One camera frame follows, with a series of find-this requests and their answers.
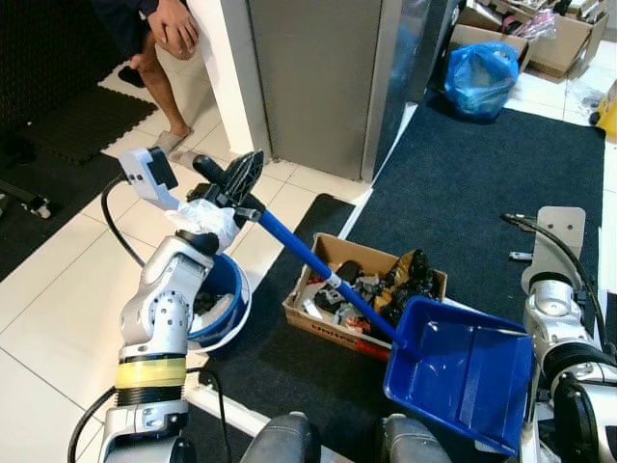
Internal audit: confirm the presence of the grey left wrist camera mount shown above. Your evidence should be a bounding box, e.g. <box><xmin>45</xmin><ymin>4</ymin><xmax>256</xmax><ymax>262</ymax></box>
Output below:
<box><xmin>118</xmin><ymin>147</ymin><xmax>240</xmax><ymax>254</ymax></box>

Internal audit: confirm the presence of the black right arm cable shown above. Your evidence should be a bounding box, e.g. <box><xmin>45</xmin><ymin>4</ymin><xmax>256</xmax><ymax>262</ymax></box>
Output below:
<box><xmin>501</xmin><ymin>213</ymin><xmax>604</xmax><ymax>334</ymax></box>

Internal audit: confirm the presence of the bystander bare hand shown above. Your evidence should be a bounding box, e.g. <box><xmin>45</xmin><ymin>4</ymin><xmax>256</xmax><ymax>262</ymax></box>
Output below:
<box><xmin>149</xmin><ymin>0</ymin><xmax>201</xmax><ymax>62</ymax></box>

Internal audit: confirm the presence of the blue plastic rubbish bag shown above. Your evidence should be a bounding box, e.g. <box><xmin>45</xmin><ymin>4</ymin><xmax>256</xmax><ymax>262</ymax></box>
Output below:
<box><xmin>444</xmin><ymin>41</ymin><xmax>523</xmax><ymax>123</ymax></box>

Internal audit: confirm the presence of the grey robot leg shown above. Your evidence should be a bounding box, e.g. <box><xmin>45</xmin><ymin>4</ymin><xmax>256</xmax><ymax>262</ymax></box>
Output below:
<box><xmin>381</xmin><ymin>413</ymin><xmax>456</xmax><ymax>463</ymax></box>
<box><xmin>239</xmin><ymin>413</ymin><xmax>322</xmax><ymax>463</ymax></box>

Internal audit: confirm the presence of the dark blue carpet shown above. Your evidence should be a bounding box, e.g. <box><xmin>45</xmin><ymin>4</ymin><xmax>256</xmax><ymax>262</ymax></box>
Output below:
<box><xmin>352</xmin><ymin>92</ymin><xmax>609</xmax><ymax>335</ymax></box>

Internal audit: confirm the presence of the black crumpled bag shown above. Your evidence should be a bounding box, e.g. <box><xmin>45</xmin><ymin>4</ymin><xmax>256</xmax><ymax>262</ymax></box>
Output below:
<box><xmin>381</xmin><ymin>249</ymin><xmax>436</xmax><ymax>315</ymax></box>

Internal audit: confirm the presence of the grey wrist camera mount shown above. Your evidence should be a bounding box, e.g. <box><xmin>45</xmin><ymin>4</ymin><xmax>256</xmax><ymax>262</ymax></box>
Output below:
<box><xmin>118</xmin><ymin>147</ymin><xmax>240</xmax><ymax>254</ymax></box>
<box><xmin>533</xmin><ymin>205</ymin><xmax>587</xmax><ymax>290</ymax></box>

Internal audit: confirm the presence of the grey slipper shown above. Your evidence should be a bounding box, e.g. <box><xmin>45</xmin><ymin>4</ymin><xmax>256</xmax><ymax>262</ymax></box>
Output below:
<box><xmin>154</xmin><ymin>130</ymin><xmax>193</xmax><ymax>156</ymax></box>

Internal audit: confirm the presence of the grey metal door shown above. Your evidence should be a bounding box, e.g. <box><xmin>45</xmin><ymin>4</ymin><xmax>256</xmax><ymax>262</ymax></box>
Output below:
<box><xmin>246</xmin><ymin>0</ymin><xmax>456</xmax><ymax>184</ymax></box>

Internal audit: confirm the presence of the blue long-handled dustpan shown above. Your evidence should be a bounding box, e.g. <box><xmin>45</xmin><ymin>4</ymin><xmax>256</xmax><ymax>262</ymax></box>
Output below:
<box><xmin>193</xmin><ymin>152</ymin><xmax>537</xmax><ymax>457</ymax></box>

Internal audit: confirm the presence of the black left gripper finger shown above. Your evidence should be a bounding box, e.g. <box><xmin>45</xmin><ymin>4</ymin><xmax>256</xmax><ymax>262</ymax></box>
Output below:
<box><xmin>223</xmin><ymin>150</ymin><xmax>267</xmax><ymax>204</ymax></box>

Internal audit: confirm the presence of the black chair caster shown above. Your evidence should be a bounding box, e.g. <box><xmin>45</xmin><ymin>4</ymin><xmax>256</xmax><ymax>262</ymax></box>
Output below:
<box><xmin>0</xmin><ymin>178</ymin><xmax>52</xmax><ymax>219</ymax></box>

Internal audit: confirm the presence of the grey robot right leg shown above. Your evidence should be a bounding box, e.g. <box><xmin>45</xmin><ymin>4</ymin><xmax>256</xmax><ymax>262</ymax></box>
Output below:
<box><xmin>381</xmin><ymin>413</ymin><xmax>456</xmax><ymax>463</ymax></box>

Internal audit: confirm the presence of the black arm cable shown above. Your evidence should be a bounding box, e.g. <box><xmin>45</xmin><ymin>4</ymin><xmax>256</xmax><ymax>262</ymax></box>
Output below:
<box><xmin>67</xmin><ymin>177</ymin><xmax>232</xmax><ymax>463</ymax></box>
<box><xmin>501</xmin><ymin>213</ymin><xmax>604</xmax><ymax>334</ymax></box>

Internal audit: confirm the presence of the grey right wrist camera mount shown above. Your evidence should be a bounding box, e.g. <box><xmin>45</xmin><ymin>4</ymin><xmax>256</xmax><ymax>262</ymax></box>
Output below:
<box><xmin>533</xmin><ymin>205</ymin><xmax>587</xmax><ymax>290</ymax></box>

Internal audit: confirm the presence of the white floor strip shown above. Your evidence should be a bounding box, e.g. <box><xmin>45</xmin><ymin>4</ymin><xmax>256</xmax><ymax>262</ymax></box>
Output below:
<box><xmin>183</xmin><ymin>381</ymin><xmax>282</xmax><ymax>441</ymax></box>

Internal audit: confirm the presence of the black floor mat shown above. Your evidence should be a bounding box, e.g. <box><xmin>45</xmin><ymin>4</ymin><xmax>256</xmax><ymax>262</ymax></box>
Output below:
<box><xmin>198</xmin><ymin>193</ymin><xmax>408</xmax><ymax>463</ymax></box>

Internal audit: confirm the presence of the person with bare legs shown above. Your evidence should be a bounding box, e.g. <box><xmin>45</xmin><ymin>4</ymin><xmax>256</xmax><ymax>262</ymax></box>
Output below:
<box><xmin>92</xmin><ymin>0</ymin><xmax>201</xmax><ymax>156</ymax></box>

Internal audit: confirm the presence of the blue plastic bucket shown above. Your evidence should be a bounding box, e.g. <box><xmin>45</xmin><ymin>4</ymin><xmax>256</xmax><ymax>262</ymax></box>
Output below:
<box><xmin>187</xmin><ymin>253</ymin><xmax>255</xmax><ymax>352</ymax></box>

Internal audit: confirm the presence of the open cardboard box with clutter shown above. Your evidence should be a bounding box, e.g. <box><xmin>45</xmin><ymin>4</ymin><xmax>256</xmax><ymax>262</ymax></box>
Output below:
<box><xmin>453</xmin><ymin>0</ymin><xmax>609</xmax><ymax>81</ymax></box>

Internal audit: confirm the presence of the grey robot left leg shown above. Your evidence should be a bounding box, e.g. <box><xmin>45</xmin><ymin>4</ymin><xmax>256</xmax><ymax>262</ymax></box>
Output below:
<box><xmin>239</xmin><ymin>413</ymin><xmax>322</xmax><ymax>463</ymax></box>

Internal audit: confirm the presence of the yellow plastic bin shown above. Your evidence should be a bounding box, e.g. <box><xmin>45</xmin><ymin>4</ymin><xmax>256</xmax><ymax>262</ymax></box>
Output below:
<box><xmin>595</xmin><ymin>82</ymin><xmax>617</xmax><ymax>137</ymax></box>

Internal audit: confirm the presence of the black foam puzzle mat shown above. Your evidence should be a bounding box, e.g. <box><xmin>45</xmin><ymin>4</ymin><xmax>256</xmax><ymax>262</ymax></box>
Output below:
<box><xmin>0</xmin><ymin>0</ymin><xmax>157</xmax><ymax>283</ymax></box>

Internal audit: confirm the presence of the brown cardboard box with junk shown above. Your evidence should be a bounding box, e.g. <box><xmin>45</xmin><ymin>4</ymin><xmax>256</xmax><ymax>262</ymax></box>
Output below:
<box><xmin>282</xmin><ymin>232</ymin><xmax>450</xmax><ymax>361</ymax></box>

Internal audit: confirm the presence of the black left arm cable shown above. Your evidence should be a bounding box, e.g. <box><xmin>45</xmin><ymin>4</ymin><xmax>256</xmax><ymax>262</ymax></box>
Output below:
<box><xmin>67</xmin><ymin>177</ymin><xmax>232</xmax><ymax>463</ymax></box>

